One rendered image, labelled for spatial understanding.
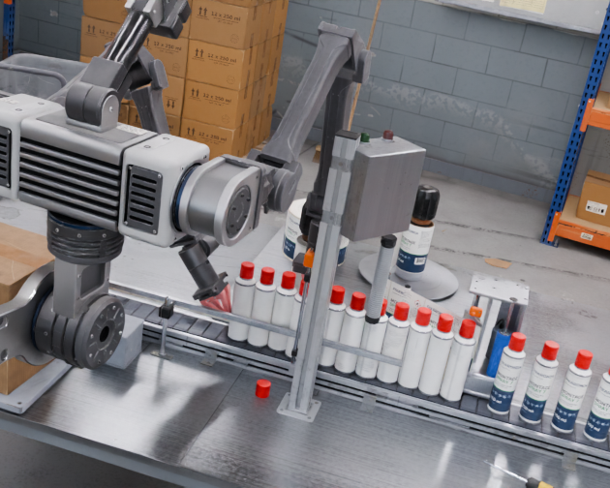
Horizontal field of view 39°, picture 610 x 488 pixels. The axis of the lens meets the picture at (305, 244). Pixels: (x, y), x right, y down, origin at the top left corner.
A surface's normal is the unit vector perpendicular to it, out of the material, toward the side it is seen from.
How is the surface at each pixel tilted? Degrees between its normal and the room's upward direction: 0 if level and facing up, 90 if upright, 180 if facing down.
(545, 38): 90
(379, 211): 90
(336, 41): 42
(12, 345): 90
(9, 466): 0
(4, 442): 0
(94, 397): 0
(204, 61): 90
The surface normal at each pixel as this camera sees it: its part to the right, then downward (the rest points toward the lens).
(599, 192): -0.37, 0.32
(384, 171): 0.63, 0.40
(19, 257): 0.15, -0.90
